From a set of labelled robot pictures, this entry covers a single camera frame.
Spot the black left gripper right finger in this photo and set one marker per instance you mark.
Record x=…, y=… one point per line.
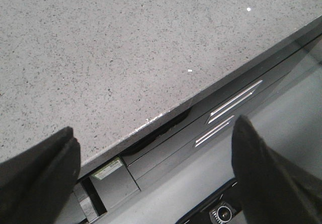
x=271, y=188

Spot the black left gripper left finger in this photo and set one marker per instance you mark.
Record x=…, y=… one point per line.
x=36, y=184

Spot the grey cabinet under table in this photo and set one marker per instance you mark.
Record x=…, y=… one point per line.
x=163, y=181

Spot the black camera below table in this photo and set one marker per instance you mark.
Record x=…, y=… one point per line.
x=222, y=206

